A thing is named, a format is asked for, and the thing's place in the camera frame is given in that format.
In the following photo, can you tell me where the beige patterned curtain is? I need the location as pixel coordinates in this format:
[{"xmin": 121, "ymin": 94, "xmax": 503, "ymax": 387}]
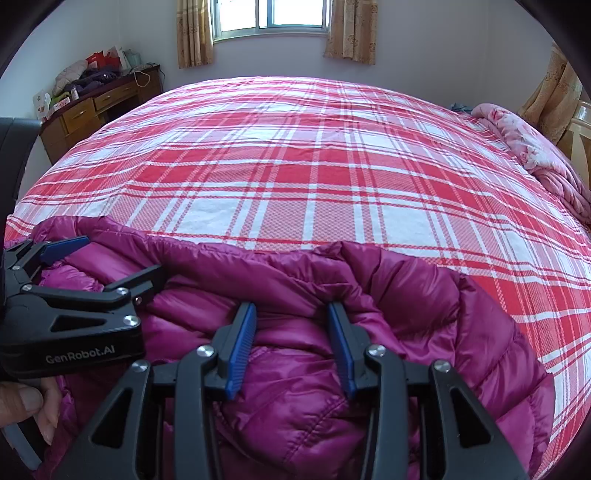
[
  {"xmin": 323, "ymin": 0, "xmax": 378, "ymax": 65},
  {"xmin": 177, "ymin": 0, "xmax": 215, "ymax": 70}
]

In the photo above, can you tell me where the person's left hand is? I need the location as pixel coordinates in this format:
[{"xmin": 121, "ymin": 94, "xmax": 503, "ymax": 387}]
[{"xmin": 0, "ymin": 377, "xmax": 63, "ymax": 446}]

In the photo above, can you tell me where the small sliding window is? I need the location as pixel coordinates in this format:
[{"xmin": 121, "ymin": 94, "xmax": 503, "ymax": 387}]
[{"xmin": 209, "ymin": 0, "xmax": 332, "ymax": 43}]

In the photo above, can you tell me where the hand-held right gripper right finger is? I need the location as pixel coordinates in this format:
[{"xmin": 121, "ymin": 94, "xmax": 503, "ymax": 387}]
[{"xmin": 327, "ymin": 302, "xmax": 529, "ymax": 480}]

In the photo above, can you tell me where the pink folded blanket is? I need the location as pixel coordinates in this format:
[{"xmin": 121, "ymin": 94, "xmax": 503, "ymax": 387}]
[{"xmin": 471, "ymin": 102, "xmax": 591, "ymax": 234}]

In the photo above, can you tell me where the brown wooden desk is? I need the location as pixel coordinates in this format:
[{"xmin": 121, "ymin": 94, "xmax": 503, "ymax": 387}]
[{"xmin": 39, "ymin": 65, "xmax": 166, "ymax": 164}]

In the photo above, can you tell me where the magenta puffer jacket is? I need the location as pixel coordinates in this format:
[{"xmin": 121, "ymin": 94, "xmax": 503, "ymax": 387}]
[{"xmin": 4, "ymin": 216, "xmax": 555, "ymax": 480}]

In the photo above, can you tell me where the dark purple cloth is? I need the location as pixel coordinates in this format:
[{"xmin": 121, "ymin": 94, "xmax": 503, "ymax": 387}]
[{"xmin": 71, "ymin": 67, "xmax": 122, "ymax": 93}]

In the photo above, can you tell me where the bed with red plaid sheet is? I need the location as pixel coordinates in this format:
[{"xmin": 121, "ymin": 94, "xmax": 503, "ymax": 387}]
[{"xmin": 4, "ymin": 75, "xmax": 591, "ymax": 462}]

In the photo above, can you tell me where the beige quilted cloth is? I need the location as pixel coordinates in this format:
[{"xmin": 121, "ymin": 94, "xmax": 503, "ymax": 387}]
[{"xmin": 53, "ymin": 60, "xmax": 89, "ymax": 95}]

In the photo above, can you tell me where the long beige side curtain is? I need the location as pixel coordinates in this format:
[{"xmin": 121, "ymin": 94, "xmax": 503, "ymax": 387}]
[{"xmin": 517, "ymin": 44, "xmax": 585, "ymax": 146}]

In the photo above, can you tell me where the grey strap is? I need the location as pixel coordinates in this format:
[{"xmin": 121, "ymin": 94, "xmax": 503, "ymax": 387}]
[{"xmin": 0, "ymin": 425, "xmax": 43, "ymax": 472}]

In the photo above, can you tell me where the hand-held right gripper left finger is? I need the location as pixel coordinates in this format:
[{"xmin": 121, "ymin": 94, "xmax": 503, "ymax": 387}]
[{"xmin": 55, "ymin": 302, "xmax": 257, "ymax": 480}]

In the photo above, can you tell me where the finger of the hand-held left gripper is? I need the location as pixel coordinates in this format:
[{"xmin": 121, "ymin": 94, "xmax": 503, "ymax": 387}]
[
  {"xmin": 2, "ymin": 235, "xmax": 90, "ymax": 289},
  {"xmin": 4, "ymin": 264, "xmax": 168, "ymax": 335}
]

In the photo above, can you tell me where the wooden headboard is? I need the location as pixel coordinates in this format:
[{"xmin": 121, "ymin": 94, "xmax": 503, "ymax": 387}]
[{"xmin": 556, "ymin": 99, "xmax": 591, "ymax": 195}]

